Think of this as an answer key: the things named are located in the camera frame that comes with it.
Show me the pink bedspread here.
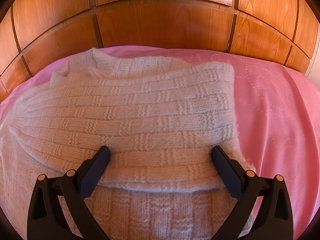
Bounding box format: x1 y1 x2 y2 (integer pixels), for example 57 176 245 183
1 47 319 239

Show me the wooden panelled wardrobe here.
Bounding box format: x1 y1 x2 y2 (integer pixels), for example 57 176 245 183
1 0 319 99

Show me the white knitted sweater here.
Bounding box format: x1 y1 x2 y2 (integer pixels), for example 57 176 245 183
1 49 249 239

